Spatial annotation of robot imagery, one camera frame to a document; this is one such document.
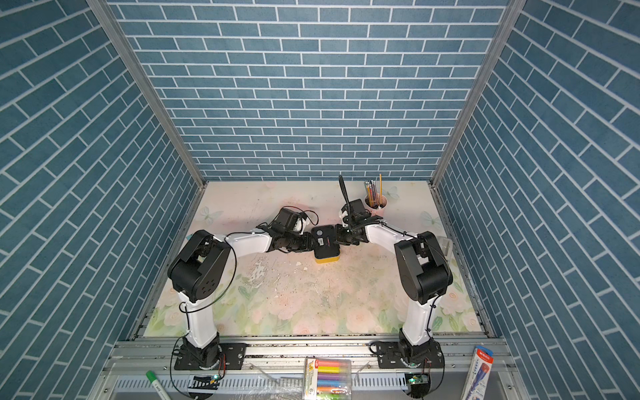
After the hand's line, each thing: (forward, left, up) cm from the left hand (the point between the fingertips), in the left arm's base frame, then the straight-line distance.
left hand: (322, 247), depth 94 cm
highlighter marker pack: (-41, -2, -3) cm, 41 cm away
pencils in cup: (+20, -19, +13) cm, 31 cm away
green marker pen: (-41, +47, -4) cm, 63 cm away
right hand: (+3, -5, +1) cm, 6 cm away
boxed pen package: (-41, -45, -1) cm, 61 cm away
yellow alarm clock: (-1, -2, 0) cm, 2 cm away
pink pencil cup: (+14, -21, +9) cm, 27 cm away
